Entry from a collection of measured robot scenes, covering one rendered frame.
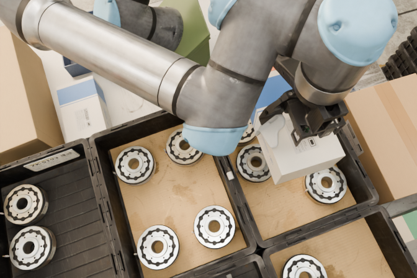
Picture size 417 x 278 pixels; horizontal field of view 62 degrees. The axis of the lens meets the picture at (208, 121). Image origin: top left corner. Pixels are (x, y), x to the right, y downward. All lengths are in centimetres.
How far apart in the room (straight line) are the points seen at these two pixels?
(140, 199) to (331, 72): 66
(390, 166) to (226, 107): 66
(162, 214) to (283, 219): 31
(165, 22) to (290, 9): 69
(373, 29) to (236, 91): 15
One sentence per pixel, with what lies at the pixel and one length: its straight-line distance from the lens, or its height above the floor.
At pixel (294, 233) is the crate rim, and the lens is 82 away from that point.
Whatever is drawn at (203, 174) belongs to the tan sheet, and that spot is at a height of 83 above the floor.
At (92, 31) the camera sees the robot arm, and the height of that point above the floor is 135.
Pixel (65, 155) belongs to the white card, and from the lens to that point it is 97.
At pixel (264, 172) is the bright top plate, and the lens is 91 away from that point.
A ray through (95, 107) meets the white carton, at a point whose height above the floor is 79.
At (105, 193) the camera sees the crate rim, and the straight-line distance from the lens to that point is 87.
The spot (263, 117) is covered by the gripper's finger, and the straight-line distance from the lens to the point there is 60.
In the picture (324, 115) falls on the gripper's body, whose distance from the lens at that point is 48.
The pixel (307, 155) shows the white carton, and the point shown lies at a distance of 64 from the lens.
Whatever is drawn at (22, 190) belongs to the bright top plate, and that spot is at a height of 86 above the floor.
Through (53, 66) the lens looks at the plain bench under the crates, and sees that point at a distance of 135.
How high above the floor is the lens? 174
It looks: 69 degrees down
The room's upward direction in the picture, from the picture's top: 7 degrees counter-clockwise
